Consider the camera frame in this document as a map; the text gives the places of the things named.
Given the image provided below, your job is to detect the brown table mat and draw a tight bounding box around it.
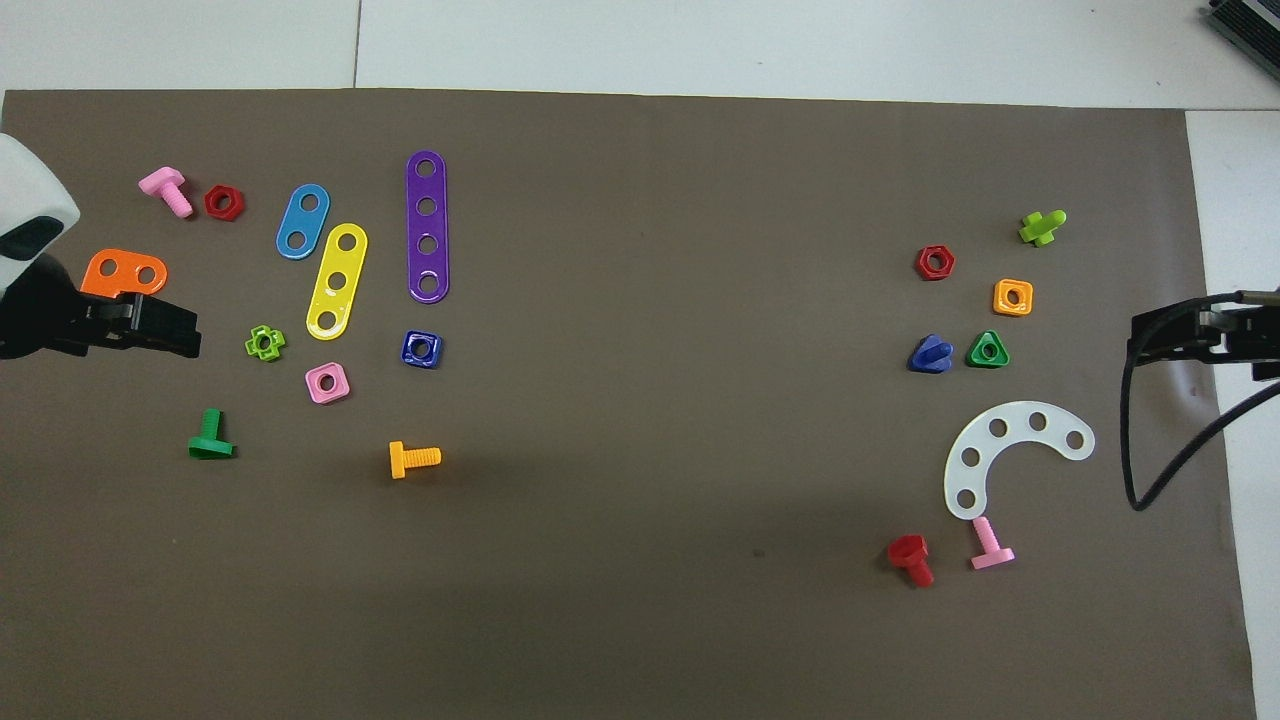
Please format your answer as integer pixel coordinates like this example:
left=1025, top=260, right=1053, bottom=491
left=0, top=88, right=1256, bottom=720

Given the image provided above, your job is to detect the purple four-hole plate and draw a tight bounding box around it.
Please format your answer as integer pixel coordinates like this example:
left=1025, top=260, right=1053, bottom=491
left=405, top=150, right=451, bottom=304

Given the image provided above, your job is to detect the orange heart-shaped plate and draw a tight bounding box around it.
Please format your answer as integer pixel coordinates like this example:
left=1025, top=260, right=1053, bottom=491
left=80, top=248, right=169, bottom=301

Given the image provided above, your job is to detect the blue two-hole plate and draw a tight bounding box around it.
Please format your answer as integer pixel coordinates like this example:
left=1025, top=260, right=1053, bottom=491
left=275, top=183, right=331, bottom=261

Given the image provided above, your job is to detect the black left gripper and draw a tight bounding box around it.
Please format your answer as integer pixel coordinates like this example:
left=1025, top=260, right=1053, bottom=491
left=0, top=255, right=202, bottom=361

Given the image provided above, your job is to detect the lime green plastic bolt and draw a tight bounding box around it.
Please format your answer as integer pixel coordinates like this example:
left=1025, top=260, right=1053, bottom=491
left=1018, top=209, right=1068, bottom=247

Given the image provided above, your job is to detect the orange plastic bolt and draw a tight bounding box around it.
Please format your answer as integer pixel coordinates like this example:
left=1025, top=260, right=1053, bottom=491
left=388, top=441, right=443, bottom=480

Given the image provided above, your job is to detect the blue plastic bolt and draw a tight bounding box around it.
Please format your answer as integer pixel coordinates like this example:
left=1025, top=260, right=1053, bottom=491
left=907, top=334, right=955, bottom=375

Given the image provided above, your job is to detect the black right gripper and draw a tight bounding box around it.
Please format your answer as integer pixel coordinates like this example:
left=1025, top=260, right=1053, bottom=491
left=1130, top=298, right=1280, bottom=381

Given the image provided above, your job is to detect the pink plastic bolt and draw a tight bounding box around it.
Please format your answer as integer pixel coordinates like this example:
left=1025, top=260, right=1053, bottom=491
left=969, top=516, right=1016, bottom=572
left=138, top=166, right=195, bottom=219

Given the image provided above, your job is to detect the pink square nut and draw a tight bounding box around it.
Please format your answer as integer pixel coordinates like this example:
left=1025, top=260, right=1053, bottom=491
left=304, top=362, right=352, bottom=405

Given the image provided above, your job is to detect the black ribbed device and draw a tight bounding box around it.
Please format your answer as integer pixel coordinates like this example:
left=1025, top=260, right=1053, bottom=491
left=1203, top=0, right=1280, bottom=53

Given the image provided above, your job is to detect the dark green plastic bolt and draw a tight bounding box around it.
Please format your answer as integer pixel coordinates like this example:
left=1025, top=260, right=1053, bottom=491
left=187, top=408, right=237, bottom=461

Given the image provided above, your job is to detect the white curved five-hole plate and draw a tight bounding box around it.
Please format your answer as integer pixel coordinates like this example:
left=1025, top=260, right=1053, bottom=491
left=943, top=401, right=1097, bottom=521

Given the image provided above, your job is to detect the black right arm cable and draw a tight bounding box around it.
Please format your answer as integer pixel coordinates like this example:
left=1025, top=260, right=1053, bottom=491
left=1120, top=288, right=1280, bottom=513

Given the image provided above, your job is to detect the red plastic bolt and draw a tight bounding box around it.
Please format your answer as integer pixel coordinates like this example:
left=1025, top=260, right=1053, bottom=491
left=887, top=534, right=936, bottom=589

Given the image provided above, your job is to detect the yellow three-hole plate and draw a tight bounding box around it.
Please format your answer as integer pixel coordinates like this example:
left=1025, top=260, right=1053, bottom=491
left=305, top=222, right=369, bottom=342

